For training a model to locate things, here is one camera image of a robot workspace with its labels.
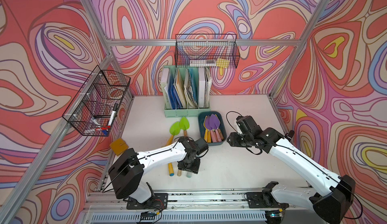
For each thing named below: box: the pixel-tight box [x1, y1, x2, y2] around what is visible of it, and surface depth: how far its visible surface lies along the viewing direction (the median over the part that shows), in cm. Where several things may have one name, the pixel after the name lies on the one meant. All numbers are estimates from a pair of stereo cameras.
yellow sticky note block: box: [109, 137, 129, 157], surface depth 95 cm
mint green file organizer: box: [160, 65, 213, 119], surface depth 101 cm
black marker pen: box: [107, 102, 119, 128], surface depth 70 cm
